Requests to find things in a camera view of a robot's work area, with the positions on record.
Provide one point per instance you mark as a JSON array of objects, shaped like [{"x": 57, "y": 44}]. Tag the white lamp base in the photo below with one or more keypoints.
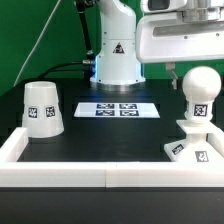
[{"x": 194, "y": 148}]

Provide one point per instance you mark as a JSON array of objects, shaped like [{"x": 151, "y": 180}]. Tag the white lamp shade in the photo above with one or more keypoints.
[{"x": 42, "y": 116}]

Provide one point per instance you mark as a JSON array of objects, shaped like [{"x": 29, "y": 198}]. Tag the white U-shaped fence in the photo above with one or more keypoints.
[{"x": 14, "y": 173}]

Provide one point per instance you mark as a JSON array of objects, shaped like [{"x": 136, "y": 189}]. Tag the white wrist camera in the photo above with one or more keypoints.
[{"x": 156, "y": 6}]

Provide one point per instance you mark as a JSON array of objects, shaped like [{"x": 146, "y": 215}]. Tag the white lamp bulb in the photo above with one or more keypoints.
[{"x": 201, "y": 85}]

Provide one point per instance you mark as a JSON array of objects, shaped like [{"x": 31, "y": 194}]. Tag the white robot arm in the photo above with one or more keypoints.
[{"x": 117, "y": 65}]

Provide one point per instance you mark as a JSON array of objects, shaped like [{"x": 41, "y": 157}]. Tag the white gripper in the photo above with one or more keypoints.
[{"x": 165, "y": 38}]

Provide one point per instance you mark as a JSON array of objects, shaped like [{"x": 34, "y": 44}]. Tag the white marker tag plate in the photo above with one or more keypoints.
[{"x": 116, "y": 110}]

